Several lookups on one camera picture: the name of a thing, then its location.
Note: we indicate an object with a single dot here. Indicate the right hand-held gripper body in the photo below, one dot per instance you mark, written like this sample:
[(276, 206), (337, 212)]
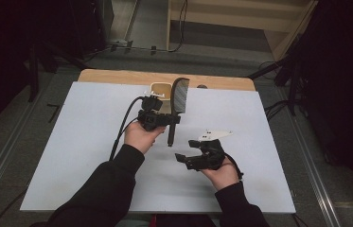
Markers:
[(208, 154)]

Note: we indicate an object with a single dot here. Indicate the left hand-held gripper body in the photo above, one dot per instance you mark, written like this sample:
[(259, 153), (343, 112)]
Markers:
[(152, 116)]

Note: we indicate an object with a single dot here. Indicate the black spatula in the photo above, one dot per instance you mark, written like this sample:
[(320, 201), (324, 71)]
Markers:
[(180, 94)]

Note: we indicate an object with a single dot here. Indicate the beige square utensil holder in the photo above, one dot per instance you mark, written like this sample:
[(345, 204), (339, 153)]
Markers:
[(161, 88)]

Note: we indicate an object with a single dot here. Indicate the person's left hand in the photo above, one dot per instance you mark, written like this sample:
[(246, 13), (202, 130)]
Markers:
[(141, 137)]

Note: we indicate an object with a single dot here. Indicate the person's right hand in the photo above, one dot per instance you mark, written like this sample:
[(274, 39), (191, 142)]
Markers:
[(223, 176)]

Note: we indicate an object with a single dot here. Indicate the white table mat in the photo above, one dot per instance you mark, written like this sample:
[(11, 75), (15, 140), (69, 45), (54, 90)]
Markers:
[(70, 176)]

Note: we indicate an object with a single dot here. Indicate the black stand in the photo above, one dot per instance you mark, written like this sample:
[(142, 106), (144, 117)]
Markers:
[(35, 72), (291, 78)]

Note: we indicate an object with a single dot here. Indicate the light wooden shelf unit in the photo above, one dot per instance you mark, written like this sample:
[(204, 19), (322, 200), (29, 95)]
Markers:
[(237, 19)]

